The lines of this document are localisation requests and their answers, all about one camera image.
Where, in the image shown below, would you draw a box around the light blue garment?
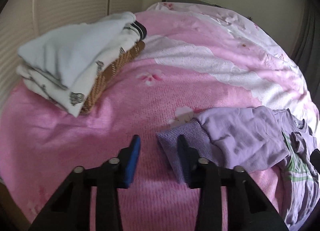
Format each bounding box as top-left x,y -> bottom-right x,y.
17,12 -> 136,88

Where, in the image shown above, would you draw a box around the white printed garment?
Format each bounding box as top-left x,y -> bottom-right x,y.
17,22 -> 147,117

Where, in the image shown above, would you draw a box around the white louvered wardrobe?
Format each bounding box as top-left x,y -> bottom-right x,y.
1,0 -> 142,103

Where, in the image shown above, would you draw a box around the grey headboard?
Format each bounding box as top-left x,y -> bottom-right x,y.
162,0 -> 222,8

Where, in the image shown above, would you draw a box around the pink floral bed blanket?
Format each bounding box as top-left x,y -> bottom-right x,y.
1,3 -> 319,230

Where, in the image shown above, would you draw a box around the purple sweatshirt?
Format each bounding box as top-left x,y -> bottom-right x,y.
157,106 -> 289,183

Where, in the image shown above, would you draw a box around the lilac shirt green stripes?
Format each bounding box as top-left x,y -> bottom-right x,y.
273,109 -> 319,230

